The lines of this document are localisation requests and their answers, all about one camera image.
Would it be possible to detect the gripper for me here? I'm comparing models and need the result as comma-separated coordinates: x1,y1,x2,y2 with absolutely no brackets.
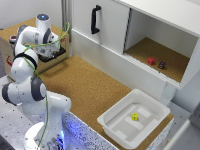
36,42,60,57

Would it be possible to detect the wooden drawer box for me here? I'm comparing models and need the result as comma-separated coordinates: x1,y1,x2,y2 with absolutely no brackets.
0,17,71,82

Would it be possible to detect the red button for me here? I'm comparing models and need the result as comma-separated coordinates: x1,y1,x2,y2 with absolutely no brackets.
8,34,18,45

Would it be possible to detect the white cabinet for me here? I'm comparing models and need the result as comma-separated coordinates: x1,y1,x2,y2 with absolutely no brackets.
71,0,200,108

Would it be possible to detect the white sliding door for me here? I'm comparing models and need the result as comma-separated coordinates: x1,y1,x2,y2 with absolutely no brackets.
72,0,131,56

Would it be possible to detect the white plastic box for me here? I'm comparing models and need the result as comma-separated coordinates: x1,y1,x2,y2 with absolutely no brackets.
96,88,172,150

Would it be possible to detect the pink block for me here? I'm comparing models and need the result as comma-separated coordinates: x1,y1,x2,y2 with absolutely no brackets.
146,56,156,66

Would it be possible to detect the yellow block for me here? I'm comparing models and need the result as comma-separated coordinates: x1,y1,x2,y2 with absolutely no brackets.
131,112,140,122

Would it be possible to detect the purple block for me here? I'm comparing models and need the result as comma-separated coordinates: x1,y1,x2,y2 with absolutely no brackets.
157,61,167,70

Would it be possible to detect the black door handle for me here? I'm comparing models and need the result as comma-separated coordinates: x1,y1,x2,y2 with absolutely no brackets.
90,4,102,36

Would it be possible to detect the green cable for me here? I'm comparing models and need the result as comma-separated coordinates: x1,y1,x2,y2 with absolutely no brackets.
22,21,72,150

